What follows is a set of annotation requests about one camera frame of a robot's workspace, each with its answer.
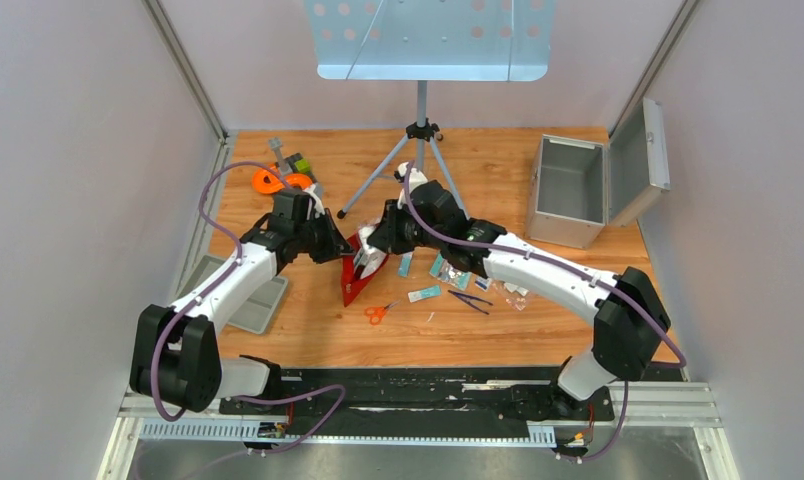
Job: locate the small white blue box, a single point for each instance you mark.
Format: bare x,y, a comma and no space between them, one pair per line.
483,284

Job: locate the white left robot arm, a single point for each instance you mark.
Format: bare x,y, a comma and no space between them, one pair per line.
176,356

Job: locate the blue plastic tweezers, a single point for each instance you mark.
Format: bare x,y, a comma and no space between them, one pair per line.
477,303

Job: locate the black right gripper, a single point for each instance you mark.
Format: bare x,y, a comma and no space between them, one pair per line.
387,237

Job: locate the blue white sachet lower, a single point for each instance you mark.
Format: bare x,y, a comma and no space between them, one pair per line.
423,294

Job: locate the blue white sachet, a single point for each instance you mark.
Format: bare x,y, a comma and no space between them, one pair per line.
405,265
423,294

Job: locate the red first aid pouch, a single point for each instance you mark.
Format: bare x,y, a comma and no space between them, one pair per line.
350,287

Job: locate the grey metal case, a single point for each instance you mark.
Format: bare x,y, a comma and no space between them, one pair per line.
579,187

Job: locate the blue music stand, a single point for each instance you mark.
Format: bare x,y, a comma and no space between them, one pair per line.
425,42

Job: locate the white pads zip bag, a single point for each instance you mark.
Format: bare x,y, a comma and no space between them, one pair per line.
515,296

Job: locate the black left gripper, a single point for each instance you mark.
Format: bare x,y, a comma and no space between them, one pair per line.
336,243

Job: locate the adhesive tape pack blue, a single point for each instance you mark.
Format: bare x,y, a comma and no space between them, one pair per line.
443,271

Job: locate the orange handled scissors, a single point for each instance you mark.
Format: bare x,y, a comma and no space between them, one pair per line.
376,314

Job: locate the white gauze pad bag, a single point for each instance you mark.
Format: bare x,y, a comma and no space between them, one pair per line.
367,261

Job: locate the grey plastic tray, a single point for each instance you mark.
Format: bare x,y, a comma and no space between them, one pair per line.
260,309

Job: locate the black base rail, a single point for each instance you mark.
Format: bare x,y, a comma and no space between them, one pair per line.
420,402

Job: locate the orange grey toy fixture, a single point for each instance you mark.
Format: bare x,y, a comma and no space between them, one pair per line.
293,171

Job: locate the blue white sachet middle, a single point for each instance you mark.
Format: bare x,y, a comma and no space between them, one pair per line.
405,265

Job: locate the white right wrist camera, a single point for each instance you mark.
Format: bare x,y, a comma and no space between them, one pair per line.
409,178

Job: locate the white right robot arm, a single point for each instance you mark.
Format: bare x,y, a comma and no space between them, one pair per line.
627,316

